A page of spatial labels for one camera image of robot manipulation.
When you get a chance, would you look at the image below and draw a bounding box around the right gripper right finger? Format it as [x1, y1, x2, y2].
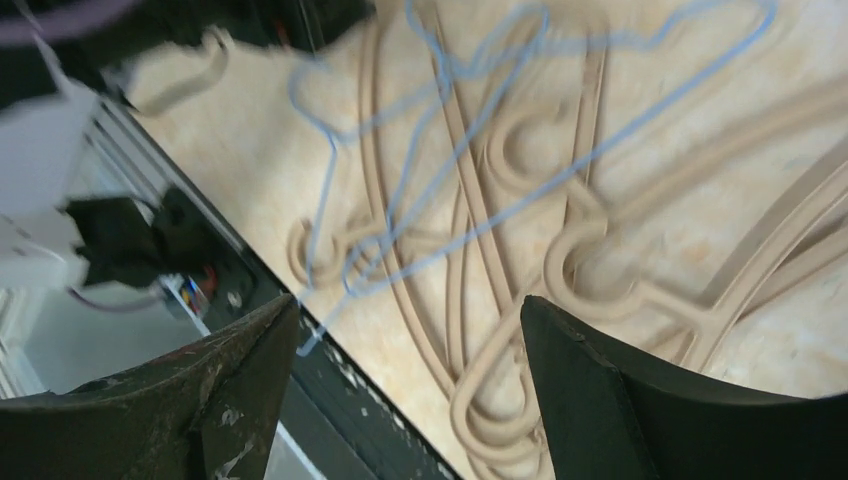
[520, 296, 847, 479]

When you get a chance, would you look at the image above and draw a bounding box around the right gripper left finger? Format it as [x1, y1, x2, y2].
[1, 294, 299, 479]

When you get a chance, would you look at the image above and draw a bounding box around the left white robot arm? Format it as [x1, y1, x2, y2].
[1, 85, 98, 290]

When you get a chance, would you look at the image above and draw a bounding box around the beige plastic hanger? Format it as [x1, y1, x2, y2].
[446, 47, 608, 479]
[542, 76, 847, 372]
[287, 26, 517, 402]
[127, 28, 229, 117]

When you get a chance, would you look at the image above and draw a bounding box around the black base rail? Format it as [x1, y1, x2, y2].
[87, 100, 459, 479]

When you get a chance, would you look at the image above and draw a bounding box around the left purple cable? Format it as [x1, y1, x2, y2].
[0, 0, 140, 44]

